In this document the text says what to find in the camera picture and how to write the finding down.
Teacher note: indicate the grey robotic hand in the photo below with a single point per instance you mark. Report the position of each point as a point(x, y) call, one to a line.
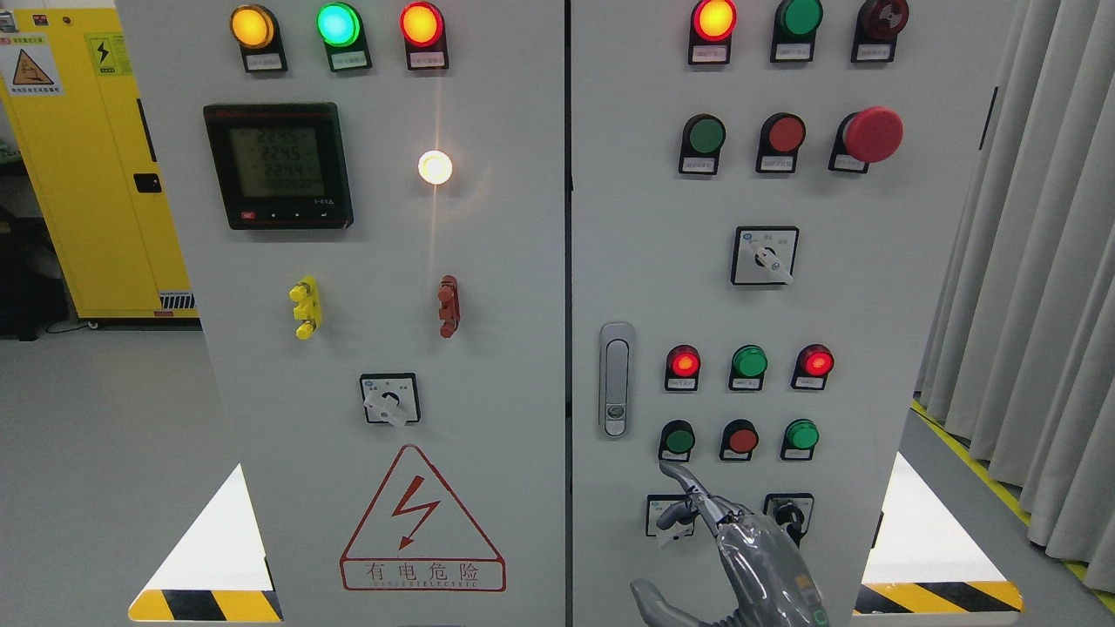
point(765, 568)

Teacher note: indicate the green start push button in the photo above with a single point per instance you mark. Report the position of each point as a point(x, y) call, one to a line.
point(676, 441)

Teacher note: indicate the lower red push button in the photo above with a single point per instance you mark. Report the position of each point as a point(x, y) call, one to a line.
point(738, 441)

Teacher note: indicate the red push button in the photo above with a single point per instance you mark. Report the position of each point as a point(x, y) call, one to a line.
point(781, 136)
point(738, 441)

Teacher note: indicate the lower right green push button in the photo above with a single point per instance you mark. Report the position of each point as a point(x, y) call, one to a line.
point(799, 441)

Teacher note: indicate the upper red push button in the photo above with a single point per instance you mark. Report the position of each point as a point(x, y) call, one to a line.
point(781, 136)

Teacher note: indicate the upper green push button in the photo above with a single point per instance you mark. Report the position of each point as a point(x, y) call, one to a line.
point(702, 138)

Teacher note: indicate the red mushroom emergency stop button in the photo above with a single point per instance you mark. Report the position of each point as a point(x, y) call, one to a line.
point(864, 138)

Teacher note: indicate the right yellow black striped base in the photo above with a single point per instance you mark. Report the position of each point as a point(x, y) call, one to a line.
point(939, 598)

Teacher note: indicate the yellow black striped base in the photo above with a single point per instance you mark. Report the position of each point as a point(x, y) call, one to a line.
point(939, 598)
point(198, 605)

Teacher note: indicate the green indicator lamp middle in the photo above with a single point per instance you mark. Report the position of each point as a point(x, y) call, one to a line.
point(747, 369)

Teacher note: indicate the green indicator lamp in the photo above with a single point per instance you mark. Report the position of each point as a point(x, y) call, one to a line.
point(747, 369)
point(794, 30)
point(341, 30)

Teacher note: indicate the red indicator lamp middle right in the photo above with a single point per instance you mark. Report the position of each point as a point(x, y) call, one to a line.
point(812, 367)

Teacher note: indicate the red indicator lamp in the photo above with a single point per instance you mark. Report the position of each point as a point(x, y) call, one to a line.
point(683, 364)
point(812, 367)
point(424, 36)
point(710, 36)

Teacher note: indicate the red indicator lamp middle left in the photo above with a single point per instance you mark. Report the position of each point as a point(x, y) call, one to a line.
point(683, 364)

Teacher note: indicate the grey curtain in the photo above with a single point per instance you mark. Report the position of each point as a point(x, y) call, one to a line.
point(1021, 354)

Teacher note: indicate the red electric hazard warning sticker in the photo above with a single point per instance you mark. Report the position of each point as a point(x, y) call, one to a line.
point(416, 535)

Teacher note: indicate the red test terminal block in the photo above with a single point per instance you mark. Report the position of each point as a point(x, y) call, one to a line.
point(449, 312)

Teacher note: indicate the grey electrical control cabinet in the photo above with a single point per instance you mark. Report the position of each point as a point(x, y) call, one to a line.
point(566, 212)

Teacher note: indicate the white glowing indicator lamp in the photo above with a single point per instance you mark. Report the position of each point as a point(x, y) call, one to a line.
point(435, 167)

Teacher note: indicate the yellow test terminal block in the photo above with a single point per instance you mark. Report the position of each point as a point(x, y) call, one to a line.
point(307, 309)

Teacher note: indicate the green indicator lamp top right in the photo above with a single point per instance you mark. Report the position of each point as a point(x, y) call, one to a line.
point(794, 30)

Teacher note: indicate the red indicator lamp top right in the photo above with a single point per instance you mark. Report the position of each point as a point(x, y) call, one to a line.
point(710, 36)

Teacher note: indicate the dark red buzzer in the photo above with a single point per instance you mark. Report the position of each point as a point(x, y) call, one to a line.
point(877, 26)

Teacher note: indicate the left yellow black striped base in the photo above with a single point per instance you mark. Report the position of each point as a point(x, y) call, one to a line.
point(198, 605)

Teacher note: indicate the black digital power meter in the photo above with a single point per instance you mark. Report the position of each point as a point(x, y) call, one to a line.
point(280, 166)

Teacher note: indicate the red indicator lamp top left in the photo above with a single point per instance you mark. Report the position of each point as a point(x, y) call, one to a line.
point(424, 36)

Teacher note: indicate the green indicator lamp top left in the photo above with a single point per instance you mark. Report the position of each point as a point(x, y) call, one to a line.
point(341, 30)

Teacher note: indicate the yellow indicator lamp top left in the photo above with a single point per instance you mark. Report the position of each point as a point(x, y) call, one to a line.
point(258, 35)

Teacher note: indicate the yellow safety storage cabinet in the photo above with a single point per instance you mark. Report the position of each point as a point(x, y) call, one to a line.
point(72, 98)

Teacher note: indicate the black key selector switch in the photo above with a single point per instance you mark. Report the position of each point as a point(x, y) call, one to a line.
point(791, 512)

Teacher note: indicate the lower left rotary selector switch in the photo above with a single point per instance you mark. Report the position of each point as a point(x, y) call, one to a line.
point(655, 514)

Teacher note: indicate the silver cabinet door handle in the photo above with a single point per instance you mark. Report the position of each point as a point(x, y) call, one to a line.
point(615, 343)

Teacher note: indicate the upper right rotary selector switch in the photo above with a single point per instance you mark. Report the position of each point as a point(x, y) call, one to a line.
point(764, 256)

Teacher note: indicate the left door rotary selector switch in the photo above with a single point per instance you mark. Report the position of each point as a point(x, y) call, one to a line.
point(390, 398)

